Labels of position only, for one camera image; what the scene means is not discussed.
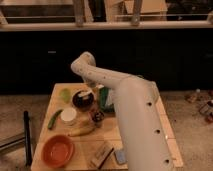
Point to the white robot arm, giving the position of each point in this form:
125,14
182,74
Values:
135,99

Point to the blue sponge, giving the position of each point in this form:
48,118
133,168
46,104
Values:
120,156

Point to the black bar on floor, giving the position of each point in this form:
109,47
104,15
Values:
28,151

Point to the wooden table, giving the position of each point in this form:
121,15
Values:
87,145

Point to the orange bowl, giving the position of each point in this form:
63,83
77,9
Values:
57,151

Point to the small cup with dark contents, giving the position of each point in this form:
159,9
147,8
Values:
97,118

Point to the wooden block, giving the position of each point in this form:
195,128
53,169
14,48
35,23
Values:
102,153

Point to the green cucumber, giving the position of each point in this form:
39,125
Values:
53,119

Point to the purple bowl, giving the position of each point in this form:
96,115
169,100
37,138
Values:
82,103

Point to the green plastic tray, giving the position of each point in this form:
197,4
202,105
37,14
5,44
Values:
106,100

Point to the white round container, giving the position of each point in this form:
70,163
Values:
69,115

